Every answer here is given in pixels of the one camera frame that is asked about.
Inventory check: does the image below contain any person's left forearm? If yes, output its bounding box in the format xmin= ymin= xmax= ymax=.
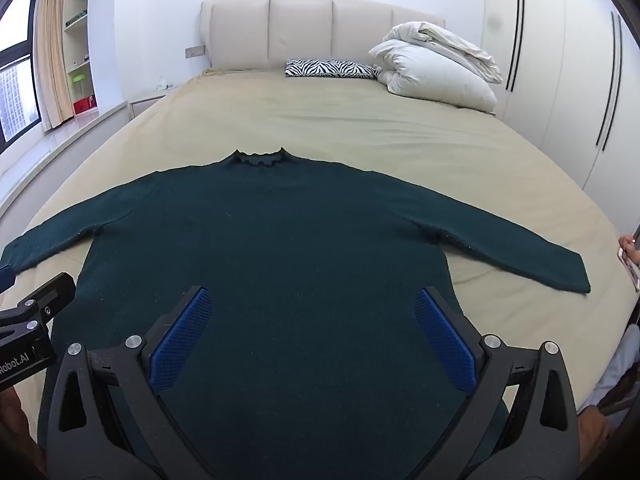
xmin=0 ymin=385 xmax=44 ymax=467

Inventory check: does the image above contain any bed with beige sheet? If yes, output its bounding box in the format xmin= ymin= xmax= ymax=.
xmin=0 ymin=67 xmax=632 ymax=463

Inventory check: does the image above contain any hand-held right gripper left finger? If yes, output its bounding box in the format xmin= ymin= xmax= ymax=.
xmin=46 ymin=285 xmax=214 ymax=480

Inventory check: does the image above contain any folded white duvet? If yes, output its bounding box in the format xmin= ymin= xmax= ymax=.
xmin=369 ymin=21 xmax=504 ymax=114

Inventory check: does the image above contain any white shelf unit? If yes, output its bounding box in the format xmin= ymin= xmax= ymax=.
xmin=62 ymin=0 xmax=99 ymax=117

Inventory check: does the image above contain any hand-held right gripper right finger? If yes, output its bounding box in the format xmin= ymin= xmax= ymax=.
xmin=410 ymin=287 xmax=581 ymax=480

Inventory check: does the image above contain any beige curtain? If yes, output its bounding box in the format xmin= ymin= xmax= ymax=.
xmin=34 ymin=0 xmax=76 ymax=134

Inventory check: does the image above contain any zebra print pillow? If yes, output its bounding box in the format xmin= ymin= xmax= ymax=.
xmin=285 ymin=59 xmax=379 ymax=81

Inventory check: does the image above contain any white window ledge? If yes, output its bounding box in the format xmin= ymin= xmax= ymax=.
xmin=0 ymin=100 xmax=132 ymax=213

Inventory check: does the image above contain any beige padded headboard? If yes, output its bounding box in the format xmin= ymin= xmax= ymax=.
xmin=199 ymin=0 xmax=447 ymax=72

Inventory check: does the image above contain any phone with light case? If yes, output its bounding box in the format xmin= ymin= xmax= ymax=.
xmin=617 ymin=246 xmax=640 ymax=293

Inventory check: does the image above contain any white wardrobe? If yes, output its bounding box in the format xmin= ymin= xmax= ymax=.
xmin=481 ymin=0 xmax=640 ymax=235

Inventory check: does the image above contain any white nightstand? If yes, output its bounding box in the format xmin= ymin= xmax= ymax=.
xmin=128 ymin=87 xmax=169 ymax=119

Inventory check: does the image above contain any dark green sweater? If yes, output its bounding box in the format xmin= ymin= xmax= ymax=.
xmin=0 ymin=147 xmax=603 ymax=480

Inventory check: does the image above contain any dark framed window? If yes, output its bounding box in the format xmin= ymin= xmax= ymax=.
xmin=0 ymin=0 xmax=44 ymax=147

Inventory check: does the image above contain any black wardrobe handle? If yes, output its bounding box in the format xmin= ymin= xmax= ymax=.
xmin=504 ymin=0 xmax=521 ymax=90
xmin=595 ymin=11 xmax=617 ymax=147
xmin=601 ymin=14 xmax=624 ymax=152
xmin=510 ymin=0 xmax=526 ymax=92

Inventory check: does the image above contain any clear container with green lid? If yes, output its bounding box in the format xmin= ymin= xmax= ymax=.
xmin=69 ymin=73 xmax=88 ymax=106

